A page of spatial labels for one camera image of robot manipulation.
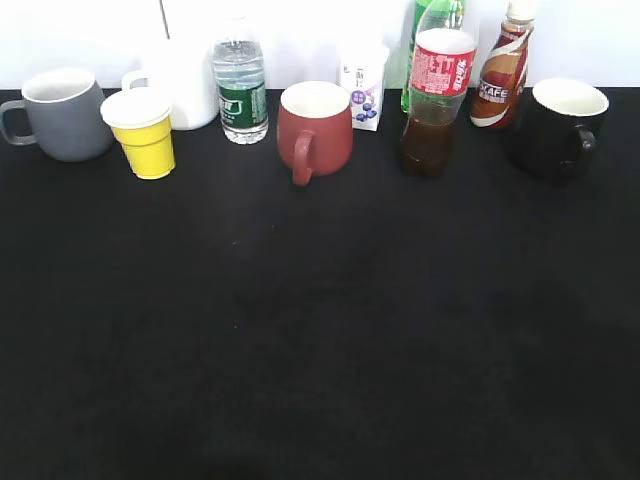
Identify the grey ceramic mug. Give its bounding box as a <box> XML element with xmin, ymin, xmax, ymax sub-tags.
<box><xmin>1</xmin><ymin>67</ymin><xmax>114</xmax><ymax>162</ymax></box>

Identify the clear water bottle green label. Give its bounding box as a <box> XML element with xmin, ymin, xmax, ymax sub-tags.
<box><xmin>212</xmin><ymin>14</ymin><xmax>269</xmax><ymax>145</ymax></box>

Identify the cola bottle red label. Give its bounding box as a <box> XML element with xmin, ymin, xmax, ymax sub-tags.
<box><xmin>401</xmin><ymin>27</ymin><xmax>476</xmax><ymax>177</ymax></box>

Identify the black ceramic mug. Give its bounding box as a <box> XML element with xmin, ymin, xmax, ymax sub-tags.
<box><xmin>501</xmin><ymin>78</ymin><xmax>609</xmax><ymax>185</ymax></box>

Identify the yellow paper cup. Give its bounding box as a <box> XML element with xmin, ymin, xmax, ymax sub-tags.
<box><xmin>100</xmin><ymin>87</ymin><xmax>176</xmax><ymax>180</ymax></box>

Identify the white blueberry yogurt carton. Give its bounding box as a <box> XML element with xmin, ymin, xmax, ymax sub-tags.
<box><xmin>339</xmin><ymin>44</ymin><xmax>389</xmax><ymax>132</ymax></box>

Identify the white ceramic mug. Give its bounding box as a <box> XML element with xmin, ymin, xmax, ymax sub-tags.
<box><xmin>121</xmin><ymin>40</ymin><xmax>219</xmax><ymax>130</ymax></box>

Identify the red ceramic mug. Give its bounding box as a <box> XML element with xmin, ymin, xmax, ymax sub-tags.
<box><xmin>277</xmin><ymin>81</ymin><xmax>354</xmax><ymax>186</ymax></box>

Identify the brown coffee drink bottle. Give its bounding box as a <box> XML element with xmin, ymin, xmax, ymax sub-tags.
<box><xmin>470</xmin><ymin>1</ymin><xmax>538</xmax><ymax>129</ymax></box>

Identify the green sprite bottle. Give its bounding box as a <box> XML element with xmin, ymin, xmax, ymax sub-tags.
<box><xmin>401</xmin><ymin>0</ymin><xmax>467</xmax><ymax>114</ymax></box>

